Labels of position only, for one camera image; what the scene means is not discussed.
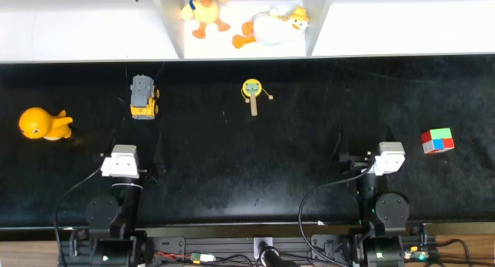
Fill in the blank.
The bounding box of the yellow rubber duck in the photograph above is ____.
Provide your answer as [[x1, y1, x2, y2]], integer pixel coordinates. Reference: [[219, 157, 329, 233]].
[[18, 107, 74, 142]]

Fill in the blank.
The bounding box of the white shelf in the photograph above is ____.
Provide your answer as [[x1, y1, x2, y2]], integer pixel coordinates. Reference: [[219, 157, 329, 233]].
[[0, 0, 495, 64]]

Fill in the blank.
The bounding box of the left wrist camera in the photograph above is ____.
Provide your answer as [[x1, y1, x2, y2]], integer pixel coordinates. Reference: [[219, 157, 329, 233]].
[[101, 144, 141, 180]]

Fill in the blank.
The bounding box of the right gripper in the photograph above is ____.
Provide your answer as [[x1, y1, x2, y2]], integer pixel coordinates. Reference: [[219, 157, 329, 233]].
[[331, 125, 396, 173]]

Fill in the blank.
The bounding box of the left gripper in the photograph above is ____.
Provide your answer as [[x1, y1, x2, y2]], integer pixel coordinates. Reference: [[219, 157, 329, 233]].
[[138, 132, 169, 183]]

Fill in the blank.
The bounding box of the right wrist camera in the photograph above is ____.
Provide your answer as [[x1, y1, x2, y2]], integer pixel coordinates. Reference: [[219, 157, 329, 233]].
[[373, 141, 407, 176]]

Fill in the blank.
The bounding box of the yellow rattle drum toy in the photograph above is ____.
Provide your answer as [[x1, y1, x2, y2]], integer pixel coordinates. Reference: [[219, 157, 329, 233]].
[[241, 78, 275, 118]]

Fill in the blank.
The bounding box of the white plush duck yellow hat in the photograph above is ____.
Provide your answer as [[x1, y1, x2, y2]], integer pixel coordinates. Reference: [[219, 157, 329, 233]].
[[231, 5, 311, 50]]

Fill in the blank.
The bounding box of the black cable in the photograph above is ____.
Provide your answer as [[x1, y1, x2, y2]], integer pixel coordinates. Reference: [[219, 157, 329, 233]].
[[53, 166, 104, 262], [298, 163, 377, 267]]

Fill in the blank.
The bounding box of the many-coloured puzzle cube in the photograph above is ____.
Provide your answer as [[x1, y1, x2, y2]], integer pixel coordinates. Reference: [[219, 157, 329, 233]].
[[420, 127, 456, 156]]

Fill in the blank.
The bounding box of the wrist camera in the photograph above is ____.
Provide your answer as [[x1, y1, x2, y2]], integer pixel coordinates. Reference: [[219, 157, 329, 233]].
[[373, 141, 407, 176], [101, 144, 141, 180]]

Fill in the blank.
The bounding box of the grey and yellow toy truck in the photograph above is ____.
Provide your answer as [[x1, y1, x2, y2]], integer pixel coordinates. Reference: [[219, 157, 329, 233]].
[[129, 74, 161, 121]]

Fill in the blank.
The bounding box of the mounting rail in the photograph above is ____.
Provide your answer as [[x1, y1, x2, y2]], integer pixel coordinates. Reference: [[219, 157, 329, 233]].
[[57, 224, 475, 267]]

